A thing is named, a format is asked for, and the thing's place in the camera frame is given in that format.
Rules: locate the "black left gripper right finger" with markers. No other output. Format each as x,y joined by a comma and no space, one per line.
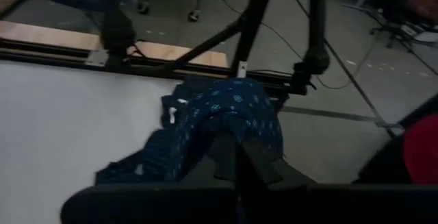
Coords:
291,203

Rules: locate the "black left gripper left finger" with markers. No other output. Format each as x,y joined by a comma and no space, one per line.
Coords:
171,203

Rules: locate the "dark navy shorts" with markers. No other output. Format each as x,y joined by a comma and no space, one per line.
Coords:
167,103

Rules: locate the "navy blue garment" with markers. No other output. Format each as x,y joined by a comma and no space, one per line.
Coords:
219,114

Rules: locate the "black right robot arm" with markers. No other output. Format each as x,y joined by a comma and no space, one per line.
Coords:
116,28

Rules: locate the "red rounded object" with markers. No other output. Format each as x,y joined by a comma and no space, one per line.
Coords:
422,148

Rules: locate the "dark background chair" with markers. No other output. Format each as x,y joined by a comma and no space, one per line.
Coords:
393,28

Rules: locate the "black aluminium table frame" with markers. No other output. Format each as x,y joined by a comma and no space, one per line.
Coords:
253,28

